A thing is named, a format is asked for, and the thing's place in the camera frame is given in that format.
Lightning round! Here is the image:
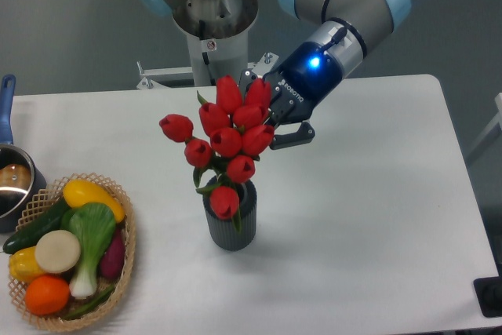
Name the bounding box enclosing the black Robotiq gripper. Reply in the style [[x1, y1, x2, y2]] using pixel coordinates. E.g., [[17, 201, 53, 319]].
[[238, 42, 344, 150]]

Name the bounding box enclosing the red tulip bouquet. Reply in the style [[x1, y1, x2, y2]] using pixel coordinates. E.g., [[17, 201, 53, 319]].
[[159, 75, 275, 220]]

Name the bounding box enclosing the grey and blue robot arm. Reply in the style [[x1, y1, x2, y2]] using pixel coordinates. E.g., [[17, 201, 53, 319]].
[[141, 0, 411, 149]]

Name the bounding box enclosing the dark grey ribbed vase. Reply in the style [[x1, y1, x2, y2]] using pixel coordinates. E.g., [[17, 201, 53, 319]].
[[202, 180, 257, 251]]

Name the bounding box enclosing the yellow squash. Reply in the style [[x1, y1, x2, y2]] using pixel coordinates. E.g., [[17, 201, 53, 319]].
[[63, 179, 126, 224]]

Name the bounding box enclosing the green bok choy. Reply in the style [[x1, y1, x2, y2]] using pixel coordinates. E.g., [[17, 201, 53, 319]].
[[61, 202, 116, 300]]

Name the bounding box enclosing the white furniture piece at right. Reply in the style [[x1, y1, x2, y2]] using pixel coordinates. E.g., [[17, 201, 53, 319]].
[[465, 93, 501, 164]]

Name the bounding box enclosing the purple sweet potato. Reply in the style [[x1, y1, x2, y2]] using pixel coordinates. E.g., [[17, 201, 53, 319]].
[[99, 229, 126, 279]]

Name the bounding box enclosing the woven wicker basket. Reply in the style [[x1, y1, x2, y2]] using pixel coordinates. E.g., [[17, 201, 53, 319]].
[[8, 173, 136, 333]]

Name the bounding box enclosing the dark green cucumber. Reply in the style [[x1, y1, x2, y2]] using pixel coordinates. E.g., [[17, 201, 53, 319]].
[[3, 198, 70, 254]]

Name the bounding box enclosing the green chili pepper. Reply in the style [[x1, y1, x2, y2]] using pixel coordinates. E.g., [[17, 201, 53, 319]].
[[62, 285, 115, 320]]

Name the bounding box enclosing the beige round disc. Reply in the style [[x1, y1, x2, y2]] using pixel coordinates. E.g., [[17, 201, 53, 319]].
[[35, 230, 81, 274]]

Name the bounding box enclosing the black device at table edge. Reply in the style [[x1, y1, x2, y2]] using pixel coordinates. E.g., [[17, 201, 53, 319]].
[[473, 276, 501, 318]]

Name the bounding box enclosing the orange fruit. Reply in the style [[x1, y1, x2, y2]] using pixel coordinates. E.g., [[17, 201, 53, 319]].
[[24, 275, 70, 315]]

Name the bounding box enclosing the yellow bell pepper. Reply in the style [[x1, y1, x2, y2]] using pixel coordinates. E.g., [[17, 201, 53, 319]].
[[9, 246, 47, 283]]

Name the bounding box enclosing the white metal base frame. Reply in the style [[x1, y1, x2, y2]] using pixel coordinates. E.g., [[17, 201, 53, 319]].
[[136, 52, 279, 89]]

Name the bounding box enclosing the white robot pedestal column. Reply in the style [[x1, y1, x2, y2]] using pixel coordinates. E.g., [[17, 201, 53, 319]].
[[173, 0, 258, 86]]

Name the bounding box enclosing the blue handled saucepan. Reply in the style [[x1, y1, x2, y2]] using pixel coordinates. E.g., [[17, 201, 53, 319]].
[[1, 74, 46, 234]]

